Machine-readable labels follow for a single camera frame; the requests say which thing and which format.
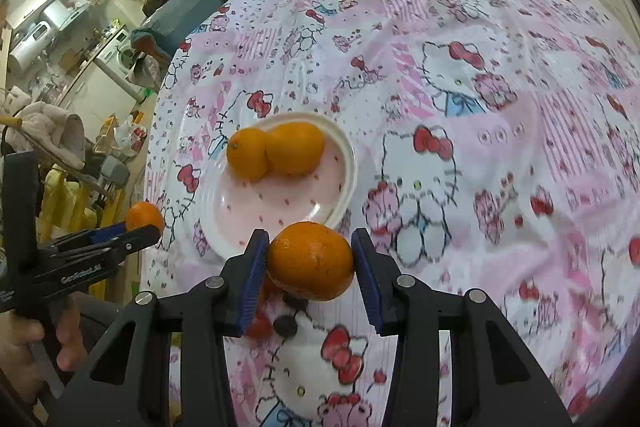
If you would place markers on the person's left hand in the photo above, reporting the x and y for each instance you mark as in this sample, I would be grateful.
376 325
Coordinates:
70 337

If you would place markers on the yellow rack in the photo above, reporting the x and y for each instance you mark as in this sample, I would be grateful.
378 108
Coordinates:
65 207

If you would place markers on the grey pink cloth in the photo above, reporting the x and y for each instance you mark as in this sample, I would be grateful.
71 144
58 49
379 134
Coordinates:
50 127

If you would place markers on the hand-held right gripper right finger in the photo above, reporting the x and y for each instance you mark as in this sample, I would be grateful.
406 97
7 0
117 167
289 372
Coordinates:
366 277

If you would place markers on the pink dotted white plate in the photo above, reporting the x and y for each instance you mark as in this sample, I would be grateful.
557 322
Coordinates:
280 202

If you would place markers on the white washing machine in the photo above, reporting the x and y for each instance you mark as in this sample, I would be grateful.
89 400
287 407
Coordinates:
112 57

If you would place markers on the white red plastic bag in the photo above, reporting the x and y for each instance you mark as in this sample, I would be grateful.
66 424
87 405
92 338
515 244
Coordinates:
131 134

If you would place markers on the blue grey cushion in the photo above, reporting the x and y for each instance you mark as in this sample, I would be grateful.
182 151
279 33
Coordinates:
175 22

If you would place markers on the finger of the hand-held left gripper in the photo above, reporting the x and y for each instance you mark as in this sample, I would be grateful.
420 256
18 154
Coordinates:
130 241
107 233

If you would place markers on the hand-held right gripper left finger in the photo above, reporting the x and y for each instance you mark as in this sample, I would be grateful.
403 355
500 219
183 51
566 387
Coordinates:
256 272

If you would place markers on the orange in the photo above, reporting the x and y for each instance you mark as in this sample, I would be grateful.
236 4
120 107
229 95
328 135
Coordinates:
295 148
311 259
247 153
144 217

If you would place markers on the white water heater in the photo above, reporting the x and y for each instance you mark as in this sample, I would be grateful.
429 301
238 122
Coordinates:
27 44

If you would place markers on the pink cartoon cat printed blanket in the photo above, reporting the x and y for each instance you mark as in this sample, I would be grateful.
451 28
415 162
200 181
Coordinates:
500 207

